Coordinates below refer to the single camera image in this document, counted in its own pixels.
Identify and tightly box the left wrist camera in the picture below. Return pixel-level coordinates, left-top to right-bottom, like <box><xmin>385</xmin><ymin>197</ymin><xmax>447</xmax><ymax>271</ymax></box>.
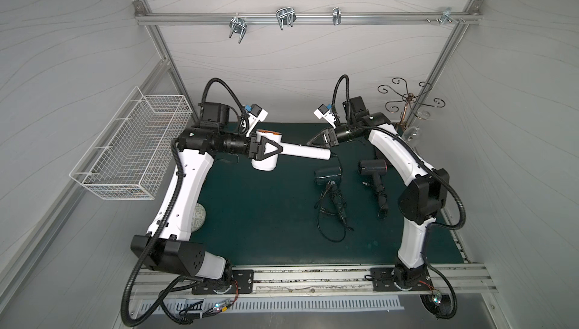
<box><xmin>245</xmin><ymin>104</ymin><xmax>268</xmax><ymax>137</ymax></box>

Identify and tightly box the metal glass holder stand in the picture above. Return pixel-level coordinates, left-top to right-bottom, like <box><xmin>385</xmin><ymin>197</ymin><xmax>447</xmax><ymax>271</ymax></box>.
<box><xmin>376</xmin><ymin>77</ymin><xmax>446</xmax><ymax>128</ymax></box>

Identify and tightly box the green dryer black cord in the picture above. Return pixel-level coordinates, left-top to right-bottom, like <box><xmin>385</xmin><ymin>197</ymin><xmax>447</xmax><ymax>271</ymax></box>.
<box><xmin>314</xmin><ymin>179</ymin><xmax>354</xmax><ymax>243</ymax></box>

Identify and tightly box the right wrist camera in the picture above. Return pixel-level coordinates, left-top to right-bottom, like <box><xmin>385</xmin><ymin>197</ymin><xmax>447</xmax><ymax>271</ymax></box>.
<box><xmin>314</xmin><ymin>104</ymin><xmax>341</xmax><ymax>128</ymax></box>

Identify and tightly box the white wire basket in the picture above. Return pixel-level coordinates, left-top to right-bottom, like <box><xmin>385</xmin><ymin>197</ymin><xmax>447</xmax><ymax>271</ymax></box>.
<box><xmin>69</xmin><ymin>86</ymin><xmax>191</xmax><ymax>201</ymax></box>

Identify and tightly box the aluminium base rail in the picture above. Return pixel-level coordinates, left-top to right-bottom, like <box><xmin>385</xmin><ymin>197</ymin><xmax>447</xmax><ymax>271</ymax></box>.
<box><xmin>131</xmin><ymin>264</ymin><xmax>498</xmax><ymax>300</ymax></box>

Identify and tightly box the white vent strip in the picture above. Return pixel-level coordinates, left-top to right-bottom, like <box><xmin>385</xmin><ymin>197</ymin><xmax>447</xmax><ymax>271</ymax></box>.
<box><xmin>131</xmin><ymin>295</ymin><xmax>405</xmax><ymax>315</ymax></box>

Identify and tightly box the white hair dryer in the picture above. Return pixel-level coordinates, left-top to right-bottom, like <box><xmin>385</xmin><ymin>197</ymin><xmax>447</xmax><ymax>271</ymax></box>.
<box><xmin>251</xmin><ymin>130</ymin><xmax>331</xmax><ymax>172</ymax></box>

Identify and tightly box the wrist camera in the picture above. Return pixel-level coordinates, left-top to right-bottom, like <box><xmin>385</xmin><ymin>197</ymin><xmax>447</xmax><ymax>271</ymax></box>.
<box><xmin>314</xmin><ymin>104</ymin><xmax>341</xmax><ymax>128</ymax></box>
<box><xmin>245</xmin><ymin>104</ymin><xmax>268</xmax><ymax>137</ymax></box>

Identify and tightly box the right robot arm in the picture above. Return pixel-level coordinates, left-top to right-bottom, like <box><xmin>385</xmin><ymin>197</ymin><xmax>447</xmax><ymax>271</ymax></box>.
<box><xmin>308</xmin><ymin>74</ymin><xmax>466</xmax><ymax>291</ymax></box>

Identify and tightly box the green table mat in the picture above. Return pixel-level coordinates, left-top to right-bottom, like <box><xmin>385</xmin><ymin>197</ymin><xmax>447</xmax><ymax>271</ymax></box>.
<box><xmin>190</xmin><ymin>140</ymin><xmax>405</xmax><ymax>266</ymax></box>

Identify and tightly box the small metal clamp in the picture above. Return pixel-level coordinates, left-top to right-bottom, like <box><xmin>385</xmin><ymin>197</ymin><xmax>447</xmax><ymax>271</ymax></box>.
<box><xmin>333</xmin><ymin>7</ymin><xmax>342</xmax><ymax>26</ymax></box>

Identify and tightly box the metal bolt bracket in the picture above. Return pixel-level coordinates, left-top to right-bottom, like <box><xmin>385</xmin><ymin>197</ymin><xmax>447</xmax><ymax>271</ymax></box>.
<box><xmin>425</xmin><ymin>8</ymin><xmax>466</xmax><ymax>26</ymax></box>

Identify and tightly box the aluminium top rail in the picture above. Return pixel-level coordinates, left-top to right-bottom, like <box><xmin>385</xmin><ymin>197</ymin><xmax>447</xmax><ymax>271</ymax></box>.
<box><xmin>135</xmin><ymin>10</ymin><xmax>483</xmax><ymax>26</ymax></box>

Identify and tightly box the metal hook bracket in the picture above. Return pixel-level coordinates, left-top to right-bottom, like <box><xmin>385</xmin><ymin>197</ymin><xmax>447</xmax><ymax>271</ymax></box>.
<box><xmin>229</xmin><ymin>16</ymin><xmax>247</xmax><ymax>44</ymax></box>

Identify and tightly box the dark green hair dryer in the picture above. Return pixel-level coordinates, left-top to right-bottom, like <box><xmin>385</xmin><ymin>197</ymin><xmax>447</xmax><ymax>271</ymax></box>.
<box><xmin>315</xmin><ymin>166</ymin><xmax>348</xmax><ymax>227</ymax></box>

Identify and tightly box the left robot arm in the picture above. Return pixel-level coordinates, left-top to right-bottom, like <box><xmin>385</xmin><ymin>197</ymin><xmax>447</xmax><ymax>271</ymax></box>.
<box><xmin>120</xmin><ymin>77</ymin><xmax>285</xmax><ymax>327</ymax></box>

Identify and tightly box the patterned ceramic bowl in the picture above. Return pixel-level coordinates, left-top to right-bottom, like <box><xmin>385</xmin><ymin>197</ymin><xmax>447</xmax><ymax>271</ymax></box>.
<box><xmin>191</xmin><ymin>203</ymin><xmax>207</xmax><ymax>233</ymax></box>

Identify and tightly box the grey hair dryer pink ring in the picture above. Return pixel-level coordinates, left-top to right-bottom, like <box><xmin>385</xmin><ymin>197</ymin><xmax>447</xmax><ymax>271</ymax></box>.
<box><xmin>358</xmin><ymin>159</ymin><xmax>390</xmax><ymax>219</ymax></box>

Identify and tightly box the clear wine glass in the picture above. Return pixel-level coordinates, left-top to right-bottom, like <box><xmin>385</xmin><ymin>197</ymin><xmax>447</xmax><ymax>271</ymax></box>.
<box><xmin>403</xmin><ymin>126</ymin><xmax>422</xmax><ymax>145</ymax></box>

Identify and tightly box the metal u-bolt bracket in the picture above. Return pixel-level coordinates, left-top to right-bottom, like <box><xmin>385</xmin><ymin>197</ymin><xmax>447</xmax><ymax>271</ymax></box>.
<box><xmin>275</xmin><ymin>7</ymin><xmax>296</xmax><ymax>30</ymax></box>

